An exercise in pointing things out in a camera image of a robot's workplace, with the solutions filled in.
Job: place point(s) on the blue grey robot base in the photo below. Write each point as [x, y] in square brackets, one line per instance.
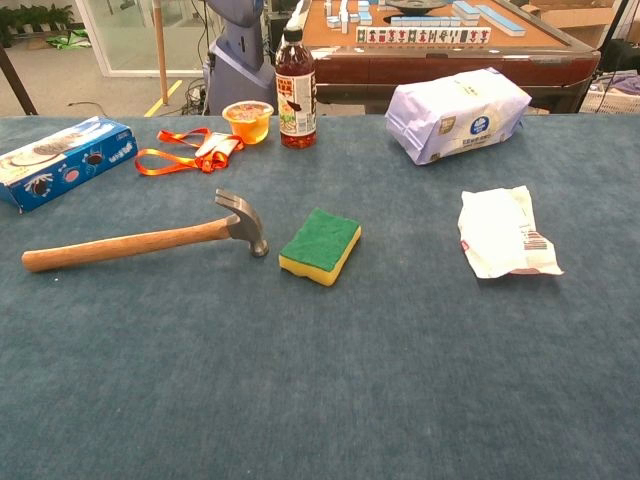
[237, 65]

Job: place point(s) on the green and yellow sponge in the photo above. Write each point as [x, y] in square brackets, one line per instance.
[320, 242]

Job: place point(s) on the orange jelly fruit cup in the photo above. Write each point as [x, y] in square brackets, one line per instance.
[248, 122]

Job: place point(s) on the brown tea bottle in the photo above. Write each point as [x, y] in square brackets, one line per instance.
[296, 90]

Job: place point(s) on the lavender tissue pack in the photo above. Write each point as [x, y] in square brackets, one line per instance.
[455, 117]

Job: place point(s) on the crumpled white paper wrapper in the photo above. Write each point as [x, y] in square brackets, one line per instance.
[505, 235]

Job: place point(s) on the brown mahjong table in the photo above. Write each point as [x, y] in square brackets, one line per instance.
[450, 65]

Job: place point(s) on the row of standing mahjong tiles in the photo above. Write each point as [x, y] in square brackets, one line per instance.
[422, 35]

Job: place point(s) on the wooden pole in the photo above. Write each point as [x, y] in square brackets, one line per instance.
[160, 50]

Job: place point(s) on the blue cookie box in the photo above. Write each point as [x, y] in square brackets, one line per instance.
[65, 162]

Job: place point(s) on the white plastic basket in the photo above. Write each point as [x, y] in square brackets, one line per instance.
[607, 100]

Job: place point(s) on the cardboard box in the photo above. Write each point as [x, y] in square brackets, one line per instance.
[575, 17]

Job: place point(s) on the green potted plants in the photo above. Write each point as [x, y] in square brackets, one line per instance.
[35, 17]

